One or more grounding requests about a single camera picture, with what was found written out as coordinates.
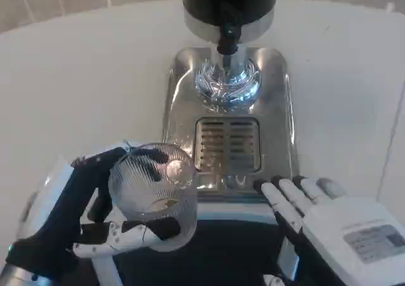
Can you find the clear ribbed glass cup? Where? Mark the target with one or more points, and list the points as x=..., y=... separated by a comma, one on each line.
x=158, y=191

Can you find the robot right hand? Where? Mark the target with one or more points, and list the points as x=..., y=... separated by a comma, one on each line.
x=335, y=229

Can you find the slotted steel drip grid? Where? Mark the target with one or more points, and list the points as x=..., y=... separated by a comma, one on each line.
x=228, y=145

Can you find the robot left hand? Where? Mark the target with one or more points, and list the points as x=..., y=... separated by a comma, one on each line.
x=60, y=216

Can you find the steel drip tray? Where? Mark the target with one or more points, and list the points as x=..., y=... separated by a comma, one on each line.
x=278, y=109

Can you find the black steel drink dispenser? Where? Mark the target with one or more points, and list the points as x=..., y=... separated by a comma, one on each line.
x=228, y=4

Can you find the silver robot left forearm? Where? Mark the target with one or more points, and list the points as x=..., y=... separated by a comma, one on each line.
x=16, y=275

